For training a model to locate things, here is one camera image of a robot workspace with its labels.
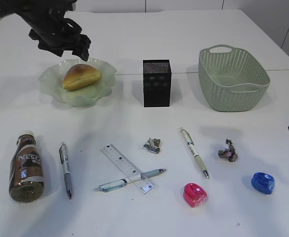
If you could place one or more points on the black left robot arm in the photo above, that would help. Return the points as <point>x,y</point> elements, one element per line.
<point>8,7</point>

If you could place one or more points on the blue clear ballpoint pen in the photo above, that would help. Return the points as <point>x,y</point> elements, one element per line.
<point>123,182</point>

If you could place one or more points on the clear plastic ruler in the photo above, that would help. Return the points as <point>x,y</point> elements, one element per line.
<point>127,168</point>

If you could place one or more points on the beige white ballpoint pen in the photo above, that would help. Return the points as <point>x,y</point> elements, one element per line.
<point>194,152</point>

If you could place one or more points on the sugared bread roll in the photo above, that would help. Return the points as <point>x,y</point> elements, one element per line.
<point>80,76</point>

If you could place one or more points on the black mesh pen holder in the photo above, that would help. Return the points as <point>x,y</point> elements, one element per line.
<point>157,77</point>

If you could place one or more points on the blue translucent sharpener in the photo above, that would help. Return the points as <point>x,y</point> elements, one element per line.
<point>263,182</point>

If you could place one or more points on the green woven plastic basket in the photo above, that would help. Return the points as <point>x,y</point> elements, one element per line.
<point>231,79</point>

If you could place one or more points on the pink translucent sharpener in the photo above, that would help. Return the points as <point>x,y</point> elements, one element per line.
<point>194,194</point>

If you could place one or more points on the green wavy glass plate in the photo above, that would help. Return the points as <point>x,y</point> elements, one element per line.
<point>51,83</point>

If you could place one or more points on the brown Nescafe coffee bottle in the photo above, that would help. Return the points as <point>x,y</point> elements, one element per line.
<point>26,181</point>

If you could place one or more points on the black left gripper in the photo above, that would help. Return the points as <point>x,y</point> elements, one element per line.
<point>53,31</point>

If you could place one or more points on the grey white ballpoint pen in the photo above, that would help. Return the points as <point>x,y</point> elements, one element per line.
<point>63,152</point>

